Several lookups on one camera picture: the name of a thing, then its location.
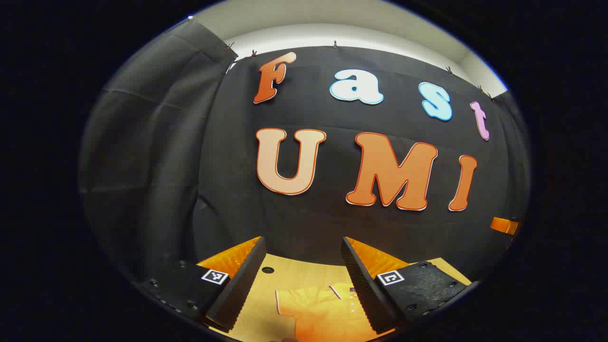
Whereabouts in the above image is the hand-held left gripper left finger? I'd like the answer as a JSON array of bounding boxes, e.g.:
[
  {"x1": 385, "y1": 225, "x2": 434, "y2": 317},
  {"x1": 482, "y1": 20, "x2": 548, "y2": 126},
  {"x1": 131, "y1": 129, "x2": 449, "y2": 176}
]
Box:
[{"x1": 138, "y1": 236, "x2": 266, "y2": 333}]

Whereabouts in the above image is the orange T-shirt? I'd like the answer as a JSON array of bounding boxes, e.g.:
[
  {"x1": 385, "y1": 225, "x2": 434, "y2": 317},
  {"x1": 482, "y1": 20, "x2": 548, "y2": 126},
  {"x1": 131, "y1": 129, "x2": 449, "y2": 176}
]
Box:
[{"x1": 275, "y1": 282, "x2": 396, "y2": 342}]

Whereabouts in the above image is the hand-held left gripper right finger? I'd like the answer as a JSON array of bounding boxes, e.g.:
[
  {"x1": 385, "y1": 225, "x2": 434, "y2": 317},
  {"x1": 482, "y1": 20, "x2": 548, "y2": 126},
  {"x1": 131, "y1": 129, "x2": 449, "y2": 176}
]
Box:
[{"x1": 341, "y1": 237, "x2": 473, "y2": 334}]

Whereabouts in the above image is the black backdrop cloth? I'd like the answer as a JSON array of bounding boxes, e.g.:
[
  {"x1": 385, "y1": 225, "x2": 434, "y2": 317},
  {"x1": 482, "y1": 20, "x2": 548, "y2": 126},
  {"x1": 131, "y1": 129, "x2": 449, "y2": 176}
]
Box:
[{"x1": 78, "y1": 19, "x2": 530, "y2": 285}]

